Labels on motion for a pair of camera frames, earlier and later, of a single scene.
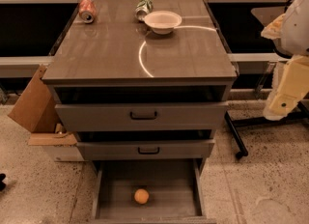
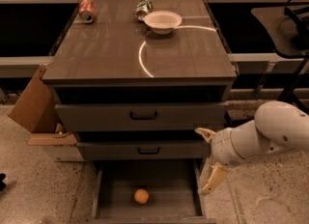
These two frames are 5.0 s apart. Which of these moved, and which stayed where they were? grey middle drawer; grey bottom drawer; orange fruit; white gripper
Moved: white gripper
Stayed: grey bottom drawer; grey middle drawer; orange fruit
